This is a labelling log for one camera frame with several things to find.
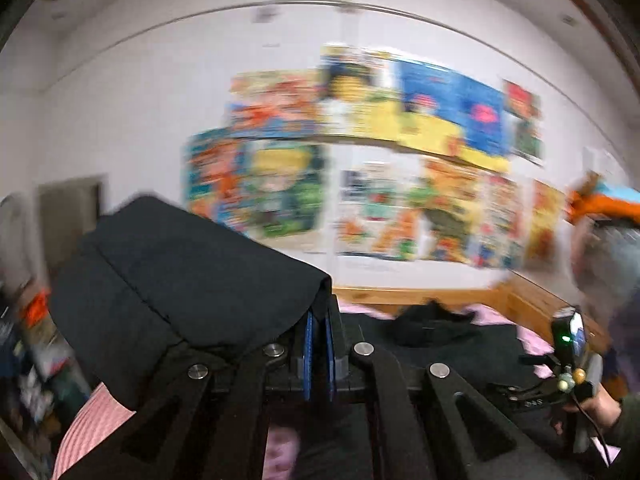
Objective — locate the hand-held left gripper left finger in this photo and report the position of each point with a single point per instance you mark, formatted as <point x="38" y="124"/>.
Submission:
<point x="307" y="360"/>

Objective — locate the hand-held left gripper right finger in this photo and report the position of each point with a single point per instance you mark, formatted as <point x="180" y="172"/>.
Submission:
<point x="330" y="360"/>

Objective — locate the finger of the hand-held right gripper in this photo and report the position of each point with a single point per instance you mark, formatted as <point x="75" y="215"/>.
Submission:
<point x="537" y="360"/>
<point x="525" y="397"/>

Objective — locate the large black garment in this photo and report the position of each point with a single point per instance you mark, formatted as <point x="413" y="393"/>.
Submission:
<point x="190" y="270"/>

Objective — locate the person's right forearm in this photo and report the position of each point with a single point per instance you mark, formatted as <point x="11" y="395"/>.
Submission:
<point x="625" y="440"/>

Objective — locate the person's right hand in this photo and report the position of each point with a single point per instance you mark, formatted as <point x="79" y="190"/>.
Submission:
<point x="597" y="407"/>

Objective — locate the plastic-wrapped bedding bundle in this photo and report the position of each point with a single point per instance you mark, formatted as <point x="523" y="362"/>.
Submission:
<point x="607" y="260"/>

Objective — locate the orange cloth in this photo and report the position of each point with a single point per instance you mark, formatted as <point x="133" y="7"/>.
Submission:
<point x="600" y="205"/>

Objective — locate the colourful blurred clutter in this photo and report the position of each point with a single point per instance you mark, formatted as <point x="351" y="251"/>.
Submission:
<point x="35" y="360"/>

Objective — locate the grey door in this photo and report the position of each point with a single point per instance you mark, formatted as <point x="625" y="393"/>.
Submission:
<point x="70" y="220"/>

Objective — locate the wooden bed frame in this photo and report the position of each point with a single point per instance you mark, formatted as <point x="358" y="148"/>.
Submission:
<point x="530" y="295"/>

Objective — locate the group of colourful wall drawings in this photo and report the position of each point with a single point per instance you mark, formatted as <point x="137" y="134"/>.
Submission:
<point x="360" y="160"/>

